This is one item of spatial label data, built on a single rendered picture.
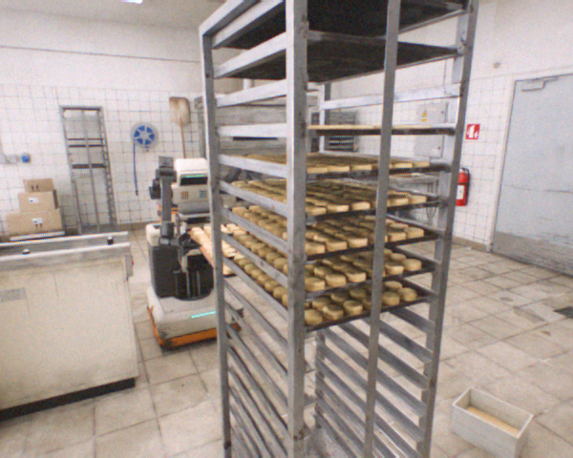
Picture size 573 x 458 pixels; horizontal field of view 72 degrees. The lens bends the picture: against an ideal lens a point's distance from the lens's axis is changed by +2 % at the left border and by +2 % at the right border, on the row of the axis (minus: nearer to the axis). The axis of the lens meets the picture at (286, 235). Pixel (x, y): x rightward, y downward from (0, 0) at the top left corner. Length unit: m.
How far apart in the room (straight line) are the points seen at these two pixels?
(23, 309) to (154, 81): 4.78
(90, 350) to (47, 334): 0.24
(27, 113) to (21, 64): 0.61
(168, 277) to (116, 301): 0.74
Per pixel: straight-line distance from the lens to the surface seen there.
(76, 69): 6.58
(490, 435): 2.30
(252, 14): 1.08
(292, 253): 0.83
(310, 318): 0.97
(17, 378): 2.62
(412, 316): 1.25
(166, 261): 3.02
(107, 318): 2.45
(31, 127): 6.56
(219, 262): 1.44
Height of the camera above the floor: 1.50
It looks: 15 degrees down
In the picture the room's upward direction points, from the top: straight up
